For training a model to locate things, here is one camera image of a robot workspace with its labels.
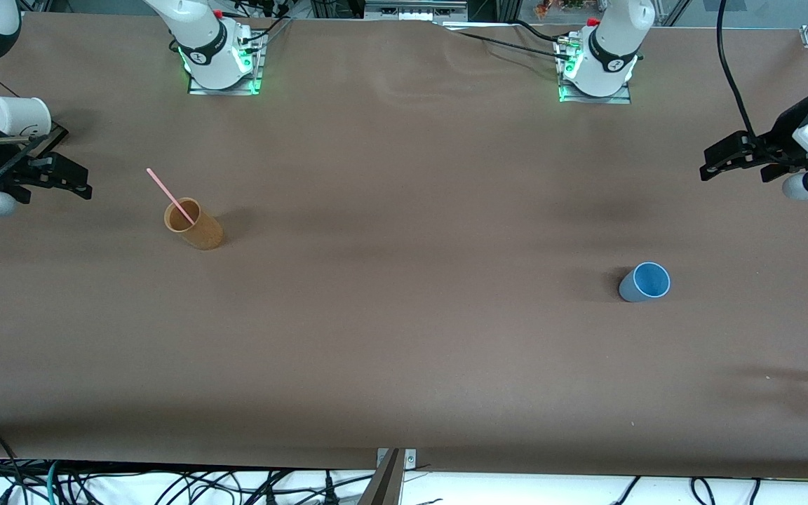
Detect short black table cable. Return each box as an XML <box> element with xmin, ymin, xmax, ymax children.
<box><xmin>509</xmin><ymin>19</ymin><xmax>570</xmax><ymax>46</ymax></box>

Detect orange background objects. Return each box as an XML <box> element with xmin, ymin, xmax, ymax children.
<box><xmin>534</xmin><ymin>0</ymin><xmax>587</xmax><ymax>18</ymax></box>

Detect pink chopstick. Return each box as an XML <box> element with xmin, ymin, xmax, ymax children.
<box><xmin>146</xmin><ymin>168</ymin><xmax>196</xmax><ymax>225</ymax></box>

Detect blue cup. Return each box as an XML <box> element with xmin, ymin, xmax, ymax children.
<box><xmin>619</xmin><ymin>262</ymin><xmax>672</xmax><ymax>304</ymax></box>

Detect brown table cover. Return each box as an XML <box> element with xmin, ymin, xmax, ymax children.
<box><xmin>0</xmin><ymin>11</ymin><xmax>808</xmax><ymax>481</ymax></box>

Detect black wire rack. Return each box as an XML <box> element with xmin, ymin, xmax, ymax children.
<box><xmin>0</xmin><ymin>74</ymin><xmax>69</xmax><ymax>152</ymax></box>

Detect grey metal bar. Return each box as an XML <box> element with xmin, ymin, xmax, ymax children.
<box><xmin>356</xmin><ymin>449</ymin><xmax>405</xmax><ymax>505</ymax></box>

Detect black base cable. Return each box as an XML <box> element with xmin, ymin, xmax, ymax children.
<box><xmin>239</xmin><ymin>15</ymin><xmax>294</xmax><ymax>46</ymax></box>

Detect brown bamboo cup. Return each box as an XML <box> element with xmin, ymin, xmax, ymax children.
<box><xmin>163</xmin><ymin>197</ymin><xmax>224</xmax><ymax>251</ymax></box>

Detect long black table cable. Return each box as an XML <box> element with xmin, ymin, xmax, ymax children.
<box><xmin>439</xmin><ymin>27</ymin><xmax>577</xmax><ymax>62</ymax></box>

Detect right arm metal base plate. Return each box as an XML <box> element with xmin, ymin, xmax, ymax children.
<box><xmin>187</xmin><ymin>32</ymin><xmax>264</xmax><ymax>96</ymax></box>

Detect grey power strip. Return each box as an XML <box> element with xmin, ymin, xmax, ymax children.
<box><xmin>364</xmin><ymin>0</ymin><xmax>469</xmax><ymax>22</ymax></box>

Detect white cup with print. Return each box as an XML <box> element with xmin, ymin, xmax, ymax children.
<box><xmin>0</xmin><ymin>96</ymin><xmax>52</xmax><ymax>137</ymax></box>

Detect metal table bracket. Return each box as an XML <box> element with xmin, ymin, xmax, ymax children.
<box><xmin>376</xmin><ymin>448</ymin><xmax>417</xmax><ymax>471</ymax></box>

